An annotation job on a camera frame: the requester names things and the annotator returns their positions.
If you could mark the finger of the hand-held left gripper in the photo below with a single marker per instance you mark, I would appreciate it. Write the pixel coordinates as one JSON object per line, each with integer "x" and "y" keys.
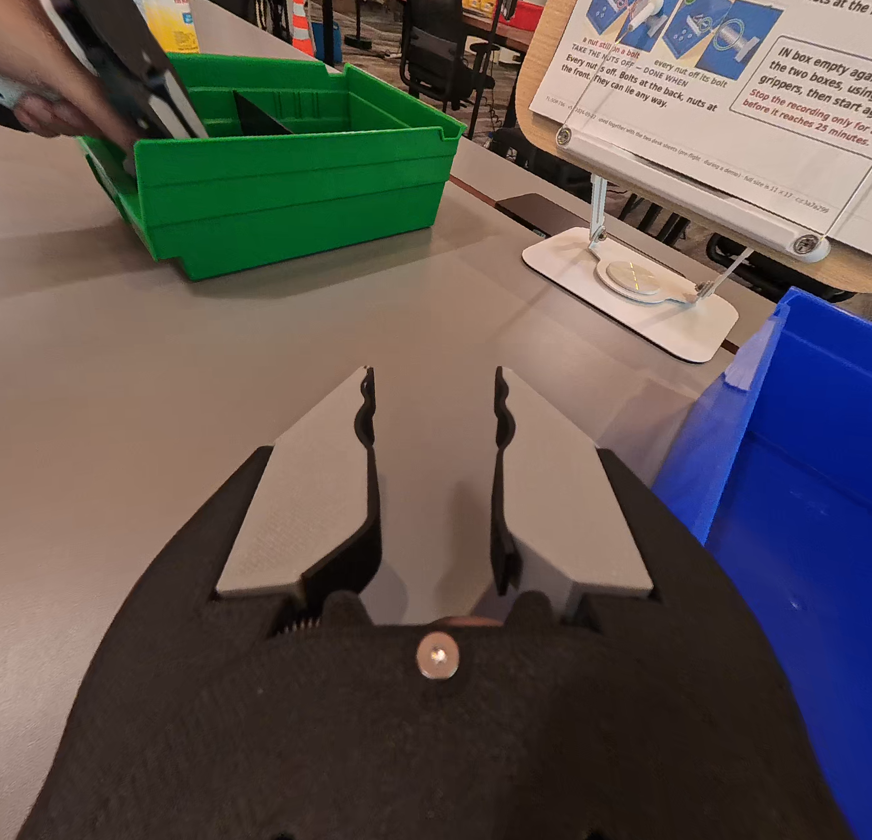
{"x": 129, "y": 164}
{"x": 178, "y": 115}

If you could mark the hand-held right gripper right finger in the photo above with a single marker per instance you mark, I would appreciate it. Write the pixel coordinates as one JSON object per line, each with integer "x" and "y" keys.
{"x": 565, "y": 506}

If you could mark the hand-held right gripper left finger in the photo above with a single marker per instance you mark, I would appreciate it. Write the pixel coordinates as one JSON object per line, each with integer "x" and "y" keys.
{"x": 300, "y": 499}

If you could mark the green plastic bin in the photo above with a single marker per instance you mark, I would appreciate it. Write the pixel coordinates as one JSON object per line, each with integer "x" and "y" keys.
{"x": 286, "y": 193}

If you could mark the blue plastic bin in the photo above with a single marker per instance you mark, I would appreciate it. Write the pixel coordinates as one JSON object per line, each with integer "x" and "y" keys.
{"x": 804, "y": 547}

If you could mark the person's left hand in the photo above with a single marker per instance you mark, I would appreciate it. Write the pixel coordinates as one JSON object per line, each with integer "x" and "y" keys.
{"x": 48, "y": 70}

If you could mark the wipes canister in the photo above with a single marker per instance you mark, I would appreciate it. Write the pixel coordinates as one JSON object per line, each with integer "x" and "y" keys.
{"x": 170, "y": 16}

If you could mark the black bin divider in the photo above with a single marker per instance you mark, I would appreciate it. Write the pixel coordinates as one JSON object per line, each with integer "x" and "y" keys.
{"x": 259, "y": 118}

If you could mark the orange traffic cone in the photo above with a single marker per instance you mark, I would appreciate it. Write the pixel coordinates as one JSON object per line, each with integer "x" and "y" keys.
{"x": 302, "y": 23}

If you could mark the blue bucket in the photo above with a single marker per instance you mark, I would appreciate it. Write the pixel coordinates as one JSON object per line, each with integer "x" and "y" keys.
{"x": 325, "y": 42}

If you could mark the instruction sheet on white stand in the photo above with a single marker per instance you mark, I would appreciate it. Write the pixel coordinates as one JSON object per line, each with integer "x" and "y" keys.
{"x": 654, "y": 295}

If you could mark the black mesh office chair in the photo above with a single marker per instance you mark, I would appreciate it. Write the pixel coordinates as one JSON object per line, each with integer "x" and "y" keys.
{"x": 436, "y": 36}

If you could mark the long wooden desk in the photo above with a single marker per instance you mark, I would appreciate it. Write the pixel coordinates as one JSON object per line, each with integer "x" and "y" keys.
{"x": 497, "y": 35}

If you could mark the red storage bin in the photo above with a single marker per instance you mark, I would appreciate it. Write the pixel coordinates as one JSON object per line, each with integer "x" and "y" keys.
{"x": 523, "y": 14}

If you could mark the printed instruction sheet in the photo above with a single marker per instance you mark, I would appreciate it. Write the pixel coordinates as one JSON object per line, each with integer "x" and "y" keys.
{"x": 715, "y": 70}

